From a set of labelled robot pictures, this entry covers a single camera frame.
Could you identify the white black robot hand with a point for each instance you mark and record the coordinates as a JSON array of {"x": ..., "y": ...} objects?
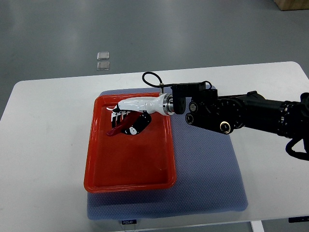
[{"x": 144, "y": 106}]

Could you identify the red chili pepper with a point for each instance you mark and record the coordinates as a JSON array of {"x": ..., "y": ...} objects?
[{"x": 125, "y": 123}]

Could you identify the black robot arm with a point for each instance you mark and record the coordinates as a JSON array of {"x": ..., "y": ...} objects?
[{"x": 204, "y": 108}]

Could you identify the red plastic tray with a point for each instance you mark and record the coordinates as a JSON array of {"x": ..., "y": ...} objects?
[{"x": 128, "y": 162}]

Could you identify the lower grey floor plate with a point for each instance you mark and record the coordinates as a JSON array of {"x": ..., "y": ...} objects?
[{"x": 103, "y": 65}]

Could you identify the grey floor plate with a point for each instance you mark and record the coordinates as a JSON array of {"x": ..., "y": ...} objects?
[
  {"x": 103, "y": 65},
  {"x": 103, "y": 55}
]

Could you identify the upper grey floor plate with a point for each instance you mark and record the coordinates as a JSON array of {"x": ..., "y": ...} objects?
[{"x": 103, "y": 55}]

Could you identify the blue grey mesh mat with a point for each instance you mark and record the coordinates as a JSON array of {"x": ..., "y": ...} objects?
[{"x": 208, "y": 181}]

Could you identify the black label tag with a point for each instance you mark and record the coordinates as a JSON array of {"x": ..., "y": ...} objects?
[{"x": 129, "y": 222}]

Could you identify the white table leg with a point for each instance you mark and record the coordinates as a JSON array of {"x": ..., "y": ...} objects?
[{"x": 257, "y": 226}]

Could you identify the cardboard box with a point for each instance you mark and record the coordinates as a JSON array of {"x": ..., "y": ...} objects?
[{"x": 287, "y": 5}]

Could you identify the dark blue label tag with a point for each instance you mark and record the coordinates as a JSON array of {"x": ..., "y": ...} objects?
[{"x": 298, "y": 219}]

